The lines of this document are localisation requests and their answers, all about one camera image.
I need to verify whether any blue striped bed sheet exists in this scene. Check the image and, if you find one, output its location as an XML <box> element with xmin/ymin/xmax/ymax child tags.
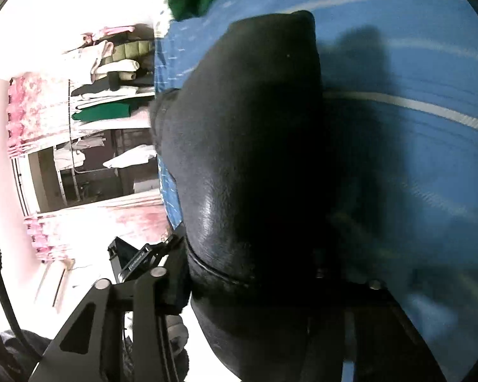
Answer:
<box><xmin>160</xmin><ymin>0</ymin><xmax>478</xmax><ymax>381</ymax></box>

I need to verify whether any black leather jacket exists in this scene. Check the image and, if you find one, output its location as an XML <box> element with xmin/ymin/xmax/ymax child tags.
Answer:
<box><xmin>149</xmin><ymin>11</ymin><xmax>357</xmax><ymax>381</ymax></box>

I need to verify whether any open clothes rack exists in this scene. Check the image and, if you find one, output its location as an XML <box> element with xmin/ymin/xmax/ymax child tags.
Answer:
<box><xmin>7</xmin><ymin>23</ymin><xmax>157</xmax><ymax>213</ymax></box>

